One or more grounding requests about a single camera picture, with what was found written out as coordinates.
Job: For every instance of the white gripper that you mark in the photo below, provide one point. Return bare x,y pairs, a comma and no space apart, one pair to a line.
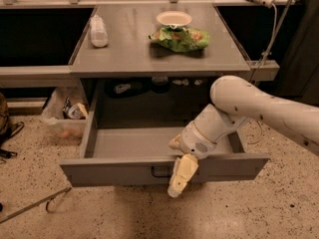
194,140

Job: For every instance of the grey top drawer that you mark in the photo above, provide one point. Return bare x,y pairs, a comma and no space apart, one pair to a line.
125,141

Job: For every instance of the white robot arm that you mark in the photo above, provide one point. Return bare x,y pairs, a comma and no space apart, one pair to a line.
234,101

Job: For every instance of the grey drawer cabinet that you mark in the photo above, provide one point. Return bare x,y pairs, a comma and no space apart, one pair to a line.
131,54

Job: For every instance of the green chip bag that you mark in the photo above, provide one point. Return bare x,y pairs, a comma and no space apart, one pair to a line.
181,39

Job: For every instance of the metal rod with hook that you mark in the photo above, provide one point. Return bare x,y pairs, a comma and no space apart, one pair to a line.
35,204

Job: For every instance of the clear plastic storage bin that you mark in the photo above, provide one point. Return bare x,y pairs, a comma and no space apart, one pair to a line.
64,113

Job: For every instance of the white paper bowl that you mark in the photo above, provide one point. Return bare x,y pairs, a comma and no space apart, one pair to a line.
174,18

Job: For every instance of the dark backpack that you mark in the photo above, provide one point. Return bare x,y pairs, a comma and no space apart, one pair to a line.
7,129

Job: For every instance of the grey side rail bracket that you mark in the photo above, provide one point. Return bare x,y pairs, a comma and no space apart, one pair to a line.
262,72

